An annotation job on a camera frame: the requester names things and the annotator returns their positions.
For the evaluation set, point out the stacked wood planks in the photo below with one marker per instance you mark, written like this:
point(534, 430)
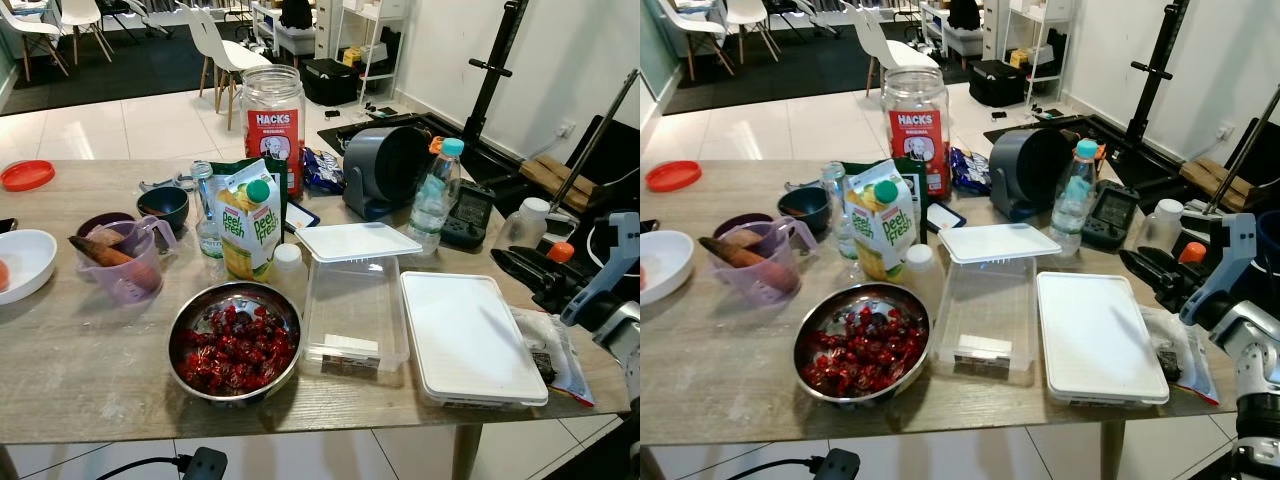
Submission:
point(555, 178)
point(1215, 178)

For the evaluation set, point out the grey round appliance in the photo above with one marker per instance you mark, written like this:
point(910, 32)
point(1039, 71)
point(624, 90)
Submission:
point(385, 170)
point(1030, 170)

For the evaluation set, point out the blue snack packet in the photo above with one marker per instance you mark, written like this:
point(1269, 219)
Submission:
point(322, 170)
point(968, 170)

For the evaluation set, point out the small clear water bottle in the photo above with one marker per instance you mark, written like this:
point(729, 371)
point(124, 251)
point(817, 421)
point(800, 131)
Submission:
point(207, 225)
point(838, 215)

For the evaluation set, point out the clear plastic food packet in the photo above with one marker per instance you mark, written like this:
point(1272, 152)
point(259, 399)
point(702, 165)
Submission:
point(1185, 360)
point(560, 350)

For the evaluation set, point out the black stand pole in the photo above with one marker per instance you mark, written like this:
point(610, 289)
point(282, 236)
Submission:
point(1155, 70)
point(500, 70)

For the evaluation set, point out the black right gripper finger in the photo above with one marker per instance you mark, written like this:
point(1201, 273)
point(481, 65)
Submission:
point(1150, 262)
point(1158, 286)
point(520, 261)
point(530, 285)

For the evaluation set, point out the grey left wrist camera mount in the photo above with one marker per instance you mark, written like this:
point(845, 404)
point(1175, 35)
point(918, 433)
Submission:
point(835, 463)
point(205, 463)

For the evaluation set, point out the orange bottle cap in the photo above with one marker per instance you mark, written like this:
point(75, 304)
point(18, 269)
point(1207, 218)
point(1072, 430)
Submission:
point(561, 252)
point(1192, 251)

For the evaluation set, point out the red round lid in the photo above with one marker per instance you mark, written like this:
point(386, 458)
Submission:
point(27, 175)
point(672, 176)

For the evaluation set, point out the clear plastic container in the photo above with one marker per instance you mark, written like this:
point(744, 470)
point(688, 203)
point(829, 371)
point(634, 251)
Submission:
point(985, 320)
point(355, 320)

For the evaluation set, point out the wooden table leg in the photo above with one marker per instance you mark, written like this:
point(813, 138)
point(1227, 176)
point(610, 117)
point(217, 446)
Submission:
point(466, 450)
point(1113, 450)

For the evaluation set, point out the steel bowl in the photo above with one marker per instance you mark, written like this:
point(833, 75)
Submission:
point(806, 330)
point(180, 330)

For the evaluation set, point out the black carpet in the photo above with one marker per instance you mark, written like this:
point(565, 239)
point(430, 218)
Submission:
point(130, 65)
point(800, 70)

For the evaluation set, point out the teal capped water bottle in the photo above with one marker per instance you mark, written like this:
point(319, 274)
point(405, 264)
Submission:
point(1072, 200)
point(437, 200)

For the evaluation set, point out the white shelf rack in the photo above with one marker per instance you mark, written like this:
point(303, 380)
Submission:
point(330, 20)
point(995, 25)

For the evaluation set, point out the red wrapped candies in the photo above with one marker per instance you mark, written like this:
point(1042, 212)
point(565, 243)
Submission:
point(235, 350)
point(862, 350)

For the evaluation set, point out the black thin rod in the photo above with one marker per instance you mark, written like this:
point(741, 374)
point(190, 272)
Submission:
point(600, 130)
point(1245, 150)

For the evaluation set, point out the white capped plastic bottle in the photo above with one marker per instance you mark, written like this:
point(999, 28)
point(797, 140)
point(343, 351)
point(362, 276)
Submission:
point(525, 228)
point(1160, 228)

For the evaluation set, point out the Hacks candy jar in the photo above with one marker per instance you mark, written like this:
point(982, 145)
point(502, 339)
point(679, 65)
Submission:
point(273, 140)
point(917, 135)

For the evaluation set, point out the dark purple bowl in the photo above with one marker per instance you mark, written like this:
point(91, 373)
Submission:
point(95, 220)
point(735, 222)

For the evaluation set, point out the white bowl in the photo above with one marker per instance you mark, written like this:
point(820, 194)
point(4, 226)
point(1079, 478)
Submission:
point(662, 262)
point(25, 260)

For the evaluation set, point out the white chair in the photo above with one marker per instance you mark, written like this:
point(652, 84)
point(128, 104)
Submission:
point(685, 20)
point(82, 15)
point(225, 50)
point(30, 25)
point(890, 50)
point(745, 12)

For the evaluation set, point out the reddish orange carrot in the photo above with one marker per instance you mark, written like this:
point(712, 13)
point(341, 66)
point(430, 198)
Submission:
point(3, 276)

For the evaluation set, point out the white container lid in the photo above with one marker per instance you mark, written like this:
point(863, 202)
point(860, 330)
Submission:
point(358, 242)
point(1000, 243)

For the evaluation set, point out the brown tipped orange carrot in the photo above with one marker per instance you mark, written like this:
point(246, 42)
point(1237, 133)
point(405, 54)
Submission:
point(100, 250)
point(735, 253)

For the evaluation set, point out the dark blue bowl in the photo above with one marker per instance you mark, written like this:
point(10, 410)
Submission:
point(805, 208)
point(165, 208)

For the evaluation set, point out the black case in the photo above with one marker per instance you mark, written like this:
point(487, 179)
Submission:
point(997, 82)
point(330, 82)

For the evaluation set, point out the dark green snack bag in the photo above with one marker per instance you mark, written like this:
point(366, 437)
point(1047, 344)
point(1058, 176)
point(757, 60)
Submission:
point(222, 171)
point(858, 167)

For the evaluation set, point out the Peel Fresh juice carton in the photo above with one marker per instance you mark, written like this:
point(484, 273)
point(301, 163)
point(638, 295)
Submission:
point(880, 230)
point(250, 230)

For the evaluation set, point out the purple measuring jug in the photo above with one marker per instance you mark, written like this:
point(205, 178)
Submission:
point(765, 285)
point(130, 285)

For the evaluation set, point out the small white capped bottle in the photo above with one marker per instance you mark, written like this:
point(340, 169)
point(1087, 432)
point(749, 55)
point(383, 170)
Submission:
point(288, 275)
point(920, 275)

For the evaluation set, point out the black stand base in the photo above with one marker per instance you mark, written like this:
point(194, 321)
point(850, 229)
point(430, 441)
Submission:
point(500, 165)
point(1140, 150)

